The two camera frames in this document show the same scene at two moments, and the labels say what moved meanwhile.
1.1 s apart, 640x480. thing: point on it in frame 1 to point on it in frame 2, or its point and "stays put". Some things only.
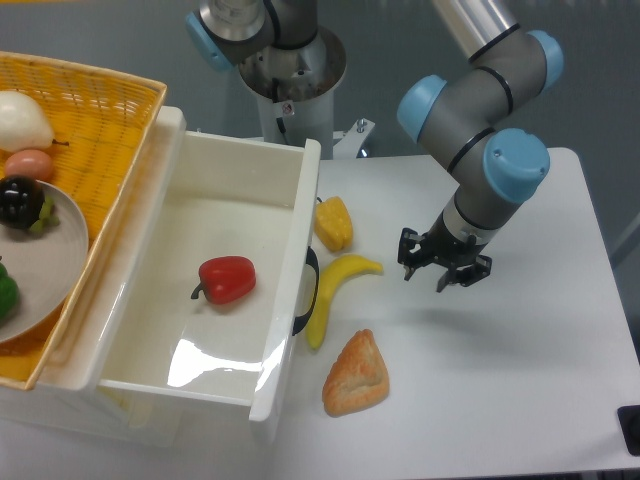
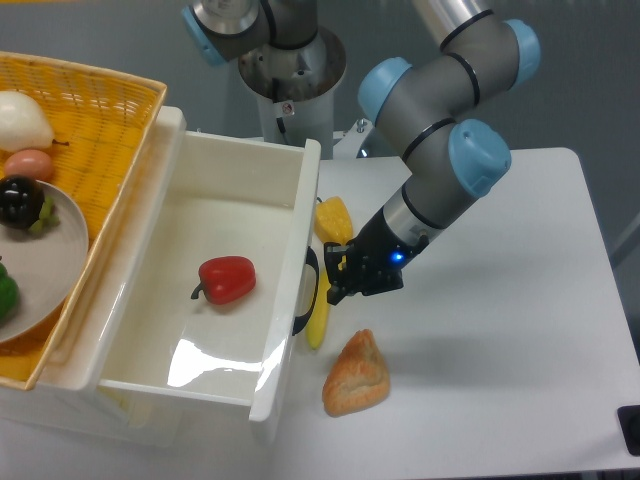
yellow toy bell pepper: (333, 223) stays put
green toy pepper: (9, 294) stays put
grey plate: (47, 265) stays put
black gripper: (441, 248) to (371, 262)
